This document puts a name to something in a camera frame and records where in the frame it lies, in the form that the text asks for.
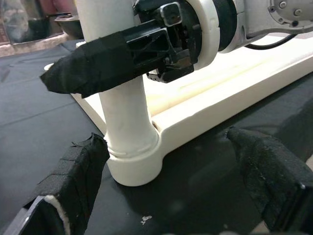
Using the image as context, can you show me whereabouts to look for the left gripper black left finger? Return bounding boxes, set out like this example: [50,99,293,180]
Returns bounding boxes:
[4,132,111,235]

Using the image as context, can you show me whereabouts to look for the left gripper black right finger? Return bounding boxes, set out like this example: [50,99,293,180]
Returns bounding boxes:
[226,126,313,232]

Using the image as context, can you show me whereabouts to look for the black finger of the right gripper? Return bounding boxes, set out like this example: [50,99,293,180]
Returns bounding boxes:
[40,26,172,99]

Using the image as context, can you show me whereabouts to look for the white plastic children table top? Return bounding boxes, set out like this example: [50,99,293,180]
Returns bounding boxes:
[44,31,313,187]

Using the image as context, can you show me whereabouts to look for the speckled stone ledge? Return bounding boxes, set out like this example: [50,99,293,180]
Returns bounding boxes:
[0,31,68,58]

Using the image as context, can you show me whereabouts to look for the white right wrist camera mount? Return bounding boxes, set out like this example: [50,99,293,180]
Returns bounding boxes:
[180,0,222,71]

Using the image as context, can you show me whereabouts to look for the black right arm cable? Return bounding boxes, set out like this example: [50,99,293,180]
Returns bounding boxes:
[244,33,298,51]

